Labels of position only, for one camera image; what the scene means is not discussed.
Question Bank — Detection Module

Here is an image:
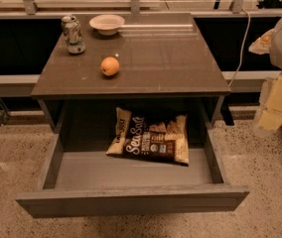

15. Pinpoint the orange fruit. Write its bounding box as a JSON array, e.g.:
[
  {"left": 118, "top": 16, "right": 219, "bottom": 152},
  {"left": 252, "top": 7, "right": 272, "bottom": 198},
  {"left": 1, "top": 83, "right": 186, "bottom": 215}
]
[{"left": 100, "top": 57, "right": 120, "bottom": 76}]

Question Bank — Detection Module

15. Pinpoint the brown sea salt chip bag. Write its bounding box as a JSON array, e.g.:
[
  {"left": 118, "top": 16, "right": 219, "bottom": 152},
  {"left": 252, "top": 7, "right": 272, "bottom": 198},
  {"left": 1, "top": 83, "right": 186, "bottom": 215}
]
[{"left": 106, "top": 107, "right": 190, "bottom": 166}]

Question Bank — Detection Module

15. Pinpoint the grey cabinet with glossy top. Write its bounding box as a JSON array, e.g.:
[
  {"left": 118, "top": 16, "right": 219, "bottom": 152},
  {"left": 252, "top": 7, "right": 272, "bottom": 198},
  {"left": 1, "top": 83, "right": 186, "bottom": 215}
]
[{"left": 30, "top": 12, "right": 232, "bottom": 131}]

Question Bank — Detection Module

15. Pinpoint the white cable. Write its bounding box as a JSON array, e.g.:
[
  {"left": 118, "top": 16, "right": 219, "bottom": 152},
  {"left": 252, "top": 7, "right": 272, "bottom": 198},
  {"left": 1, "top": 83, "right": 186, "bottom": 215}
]
[{"left": 226, "top": 7, "right": 252, "bottom": 88}]

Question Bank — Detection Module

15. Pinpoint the open grey top drawer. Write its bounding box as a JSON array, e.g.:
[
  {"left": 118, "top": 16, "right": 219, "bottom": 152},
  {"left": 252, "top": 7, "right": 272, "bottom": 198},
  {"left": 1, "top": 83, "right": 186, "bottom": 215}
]
[{"left": 15, "top": 97, "right": 250, "bottom": 219}]

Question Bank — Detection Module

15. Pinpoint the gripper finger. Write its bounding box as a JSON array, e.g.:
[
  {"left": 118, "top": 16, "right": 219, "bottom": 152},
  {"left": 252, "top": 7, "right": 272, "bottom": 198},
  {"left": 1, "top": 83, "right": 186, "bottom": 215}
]
[{"left": 248, "top": 29, "right": 274, "bottom": 55}]

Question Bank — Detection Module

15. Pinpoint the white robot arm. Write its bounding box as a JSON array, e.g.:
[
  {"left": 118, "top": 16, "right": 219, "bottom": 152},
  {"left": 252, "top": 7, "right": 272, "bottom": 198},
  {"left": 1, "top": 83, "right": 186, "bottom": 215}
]
[{"left": 249, "top": 18, "right": 282, "bottom": 137}]

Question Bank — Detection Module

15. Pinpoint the white bowl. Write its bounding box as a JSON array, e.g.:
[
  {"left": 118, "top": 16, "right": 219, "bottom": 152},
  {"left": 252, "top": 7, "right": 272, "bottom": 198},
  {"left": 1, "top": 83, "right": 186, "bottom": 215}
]
[{"left": 89, "top": 15, "right": 125, "bottom": 36}]

